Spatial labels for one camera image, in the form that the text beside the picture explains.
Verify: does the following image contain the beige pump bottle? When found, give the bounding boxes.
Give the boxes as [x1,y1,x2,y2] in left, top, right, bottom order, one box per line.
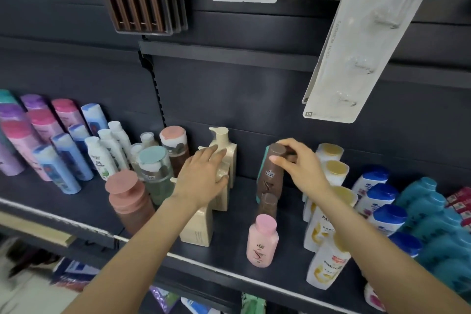
[208,126,238,189]
[198,144,232,212]
[170,177,215,247]

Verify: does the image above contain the row of teal bottles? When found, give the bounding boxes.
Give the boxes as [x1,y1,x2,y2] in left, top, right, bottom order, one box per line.
[395,176,471,300]

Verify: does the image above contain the person's right forearm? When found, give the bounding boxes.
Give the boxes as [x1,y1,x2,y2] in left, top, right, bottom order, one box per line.
[313,184,471,314]

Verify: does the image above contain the white bottle blue cap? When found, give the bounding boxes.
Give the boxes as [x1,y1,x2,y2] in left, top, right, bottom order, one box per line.
[388,232,424,260]
[351,166,391,197]
[367,204,408,237]
[355,183,400,217]

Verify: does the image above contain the white bottle pink label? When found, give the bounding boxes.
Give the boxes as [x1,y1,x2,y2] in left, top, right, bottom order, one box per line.
[364,282,388,313]

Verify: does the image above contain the white bottle gold cap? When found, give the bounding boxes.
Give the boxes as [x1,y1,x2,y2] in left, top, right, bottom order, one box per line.
[323,160,350,188]
[302,185,359,253]
[315,143,345,163]
[306,232,353,291]

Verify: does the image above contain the teal shampoo bottle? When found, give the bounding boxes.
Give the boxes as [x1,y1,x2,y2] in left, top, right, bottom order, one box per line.
[255,146,271,205]

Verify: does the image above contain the green bottle teal cap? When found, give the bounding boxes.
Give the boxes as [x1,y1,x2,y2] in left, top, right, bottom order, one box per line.
[138,145,176,206]

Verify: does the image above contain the white lotion bottle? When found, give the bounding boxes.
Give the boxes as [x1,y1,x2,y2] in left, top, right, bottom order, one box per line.
[84,136,119,182]
[107,120,132,157]
[97,128,130,171]

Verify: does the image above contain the person's right hand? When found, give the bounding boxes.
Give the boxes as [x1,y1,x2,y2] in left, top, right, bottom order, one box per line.
[270,138,332,201]

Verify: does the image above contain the green packet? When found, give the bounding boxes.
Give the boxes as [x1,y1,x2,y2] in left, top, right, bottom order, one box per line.
[241,292,267,314]

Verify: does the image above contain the pink shampoo bottle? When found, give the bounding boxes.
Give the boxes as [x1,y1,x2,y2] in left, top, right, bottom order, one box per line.
[246,214,279,269]

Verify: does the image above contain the long hook strip pack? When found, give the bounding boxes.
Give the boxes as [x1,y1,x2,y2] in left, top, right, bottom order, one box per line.
[301,0,456,124]

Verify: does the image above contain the red packets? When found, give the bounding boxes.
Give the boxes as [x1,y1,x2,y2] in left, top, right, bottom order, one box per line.
[446,186,471,231]

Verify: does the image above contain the person's left hand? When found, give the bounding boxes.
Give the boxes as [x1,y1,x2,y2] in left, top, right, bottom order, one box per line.
[172,144,230,210]

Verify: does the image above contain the brown shampoo bottle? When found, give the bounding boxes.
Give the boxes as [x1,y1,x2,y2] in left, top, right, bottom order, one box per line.
[256,143,298,203]
[258,192,279,221]

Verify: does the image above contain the blue white packet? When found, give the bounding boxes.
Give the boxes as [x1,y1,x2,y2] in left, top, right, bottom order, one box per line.
[180,297,222,314]

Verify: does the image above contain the purple packet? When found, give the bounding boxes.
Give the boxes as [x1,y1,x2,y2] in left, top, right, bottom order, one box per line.
[149,285,182,314]

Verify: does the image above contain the clear bottle white cap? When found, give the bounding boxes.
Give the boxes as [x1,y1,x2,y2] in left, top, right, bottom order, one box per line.
[140,131,159,149]
[129,143,146,179]

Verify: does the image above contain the black metal shelf unit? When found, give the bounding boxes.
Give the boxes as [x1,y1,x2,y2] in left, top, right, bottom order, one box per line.
[0,0,471,314]

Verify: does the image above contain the purple tall bottle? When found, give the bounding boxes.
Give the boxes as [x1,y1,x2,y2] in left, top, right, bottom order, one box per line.
[0,140,25,177]
[0,103,27,123]
[20,94,49,112]

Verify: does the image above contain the pink tall bottle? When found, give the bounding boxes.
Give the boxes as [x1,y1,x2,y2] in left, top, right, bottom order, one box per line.
[27,109,65,146]
[51,98,86,131]
[0,119,53,182]

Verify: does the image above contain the light blue bottle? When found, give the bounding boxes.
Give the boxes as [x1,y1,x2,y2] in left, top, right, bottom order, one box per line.
[32,144,82,195]
[50,133,95,182]
[80,103,110,136]
[68,123,93,164]

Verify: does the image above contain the person's left forearm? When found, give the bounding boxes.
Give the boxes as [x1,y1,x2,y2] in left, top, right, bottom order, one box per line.
[62,194,202,314]

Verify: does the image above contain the brown bottle pink cap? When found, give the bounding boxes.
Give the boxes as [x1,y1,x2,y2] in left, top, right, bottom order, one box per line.
[105,170,156,236]
[159,125,191,178]

